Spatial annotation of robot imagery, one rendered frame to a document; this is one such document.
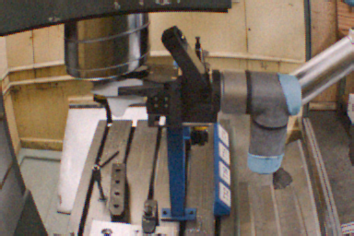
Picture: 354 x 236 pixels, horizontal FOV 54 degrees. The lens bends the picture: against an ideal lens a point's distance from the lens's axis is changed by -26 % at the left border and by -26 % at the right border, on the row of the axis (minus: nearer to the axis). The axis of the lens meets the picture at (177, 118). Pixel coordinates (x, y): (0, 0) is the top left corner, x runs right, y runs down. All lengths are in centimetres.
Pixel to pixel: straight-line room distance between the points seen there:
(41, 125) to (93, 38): 149
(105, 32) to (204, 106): 22
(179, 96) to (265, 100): 14
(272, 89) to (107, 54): 27
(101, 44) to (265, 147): 34
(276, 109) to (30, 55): 142
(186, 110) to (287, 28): 111
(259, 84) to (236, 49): 108
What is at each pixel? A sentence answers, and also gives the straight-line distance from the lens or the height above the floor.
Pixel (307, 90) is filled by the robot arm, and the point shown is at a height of 138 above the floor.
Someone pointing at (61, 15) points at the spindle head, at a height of 161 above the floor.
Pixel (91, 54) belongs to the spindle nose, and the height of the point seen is 152.
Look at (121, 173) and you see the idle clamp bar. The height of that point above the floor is 96.
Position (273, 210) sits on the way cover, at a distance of 152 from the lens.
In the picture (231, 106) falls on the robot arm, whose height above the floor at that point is 140.
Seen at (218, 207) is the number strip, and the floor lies 93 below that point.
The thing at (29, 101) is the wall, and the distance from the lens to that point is 207.
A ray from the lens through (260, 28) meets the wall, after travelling 177.
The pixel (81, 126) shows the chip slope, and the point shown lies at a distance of 191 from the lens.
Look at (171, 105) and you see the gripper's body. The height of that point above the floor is 140.
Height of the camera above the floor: 174
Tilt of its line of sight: 29 degrees down
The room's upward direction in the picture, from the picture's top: 2 degrees counter-clockwise
